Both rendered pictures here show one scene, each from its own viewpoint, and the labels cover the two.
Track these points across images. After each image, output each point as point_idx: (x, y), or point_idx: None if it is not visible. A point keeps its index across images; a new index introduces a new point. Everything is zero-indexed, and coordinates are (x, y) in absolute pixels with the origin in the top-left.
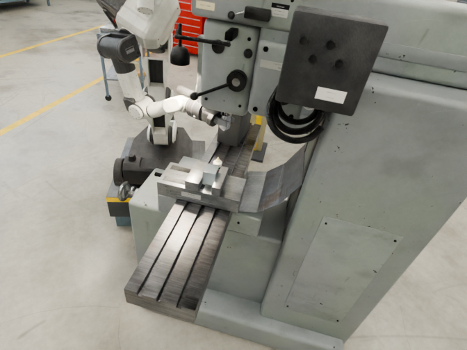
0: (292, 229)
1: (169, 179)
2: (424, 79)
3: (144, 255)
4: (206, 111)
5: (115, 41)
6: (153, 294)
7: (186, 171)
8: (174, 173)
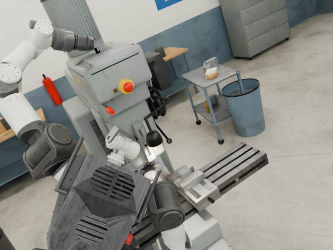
0: (171, 163)
1: (209, 187)
2: None
3: (250, 163)
4: (155, 168)
5: (168, 187)
6: (254, 149)
7: (193, 190)
8: (201, 191)
